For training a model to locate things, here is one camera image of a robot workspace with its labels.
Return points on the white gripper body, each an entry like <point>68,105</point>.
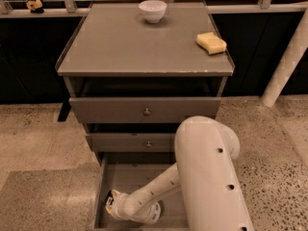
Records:
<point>119,205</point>

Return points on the grey open bottom drawer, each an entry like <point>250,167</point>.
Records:
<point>127,172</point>

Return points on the small yellow black object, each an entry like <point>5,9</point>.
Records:
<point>35,6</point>

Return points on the yellow sponge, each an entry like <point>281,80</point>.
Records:
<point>211,43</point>

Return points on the round drawer knob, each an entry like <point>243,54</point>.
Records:
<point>148,144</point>
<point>146,112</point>

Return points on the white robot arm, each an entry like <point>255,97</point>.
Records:
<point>203,173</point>

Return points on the round middle drawer knob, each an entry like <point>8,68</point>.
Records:
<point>148,144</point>

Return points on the grey drawer cabinet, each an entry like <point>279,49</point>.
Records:
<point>116,53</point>

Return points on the grey top drawer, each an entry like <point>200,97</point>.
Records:
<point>130,109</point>

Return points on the grey middle drawer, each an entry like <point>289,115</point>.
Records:
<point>127,142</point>

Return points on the white ceramic bowl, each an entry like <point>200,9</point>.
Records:
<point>152,10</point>

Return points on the white diagonal post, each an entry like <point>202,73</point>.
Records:
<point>290,59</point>

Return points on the round top drawer knob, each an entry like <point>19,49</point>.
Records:
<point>146,112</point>

